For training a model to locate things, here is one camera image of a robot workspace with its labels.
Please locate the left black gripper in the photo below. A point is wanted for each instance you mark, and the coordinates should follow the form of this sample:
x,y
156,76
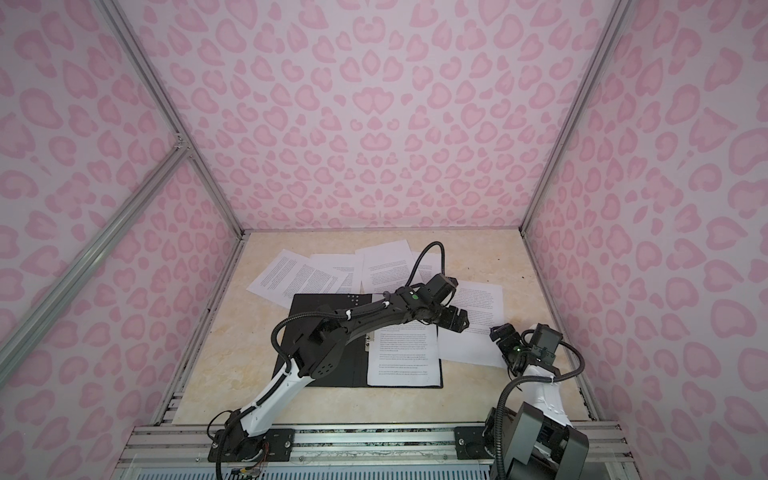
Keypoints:
x,y
451,320

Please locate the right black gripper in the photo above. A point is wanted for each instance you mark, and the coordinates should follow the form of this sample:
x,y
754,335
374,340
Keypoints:
x,y
506,344

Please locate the printed paper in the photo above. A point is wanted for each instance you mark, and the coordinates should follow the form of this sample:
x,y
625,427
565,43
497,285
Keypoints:
x,y
404,356
484,305
347,267
385,267
290,274

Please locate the black file folder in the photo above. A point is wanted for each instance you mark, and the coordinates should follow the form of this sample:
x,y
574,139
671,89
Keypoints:
x,y
326,336

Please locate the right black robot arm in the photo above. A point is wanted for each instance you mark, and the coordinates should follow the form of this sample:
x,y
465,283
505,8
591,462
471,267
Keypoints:
x,y
529,432

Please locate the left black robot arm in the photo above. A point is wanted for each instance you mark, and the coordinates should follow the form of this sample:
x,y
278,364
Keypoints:
x,y
257,417

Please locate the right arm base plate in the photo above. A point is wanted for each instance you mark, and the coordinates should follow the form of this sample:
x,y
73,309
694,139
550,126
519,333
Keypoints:
x,y
472,443

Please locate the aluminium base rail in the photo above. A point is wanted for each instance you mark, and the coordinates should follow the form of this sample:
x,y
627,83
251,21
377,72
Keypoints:
x,y
320,451

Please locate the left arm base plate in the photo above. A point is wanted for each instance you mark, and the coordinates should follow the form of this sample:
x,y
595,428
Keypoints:
x,y
274,446

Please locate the diagonal aluminium frame bar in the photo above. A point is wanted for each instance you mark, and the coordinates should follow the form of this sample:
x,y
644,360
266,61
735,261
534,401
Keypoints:
x,y
40,318

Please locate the right corner aluminium post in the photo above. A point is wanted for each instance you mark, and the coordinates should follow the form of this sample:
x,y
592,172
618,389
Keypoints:
x,y
620,14

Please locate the corner aluminium post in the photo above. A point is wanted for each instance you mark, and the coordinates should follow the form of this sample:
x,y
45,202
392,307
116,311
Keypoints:
x,y
129,41
620,14

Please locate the left corner aluminium post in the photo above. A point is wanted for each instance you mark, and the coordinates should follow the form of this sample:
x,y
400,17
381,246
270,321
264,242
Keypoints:
x,y
129,41

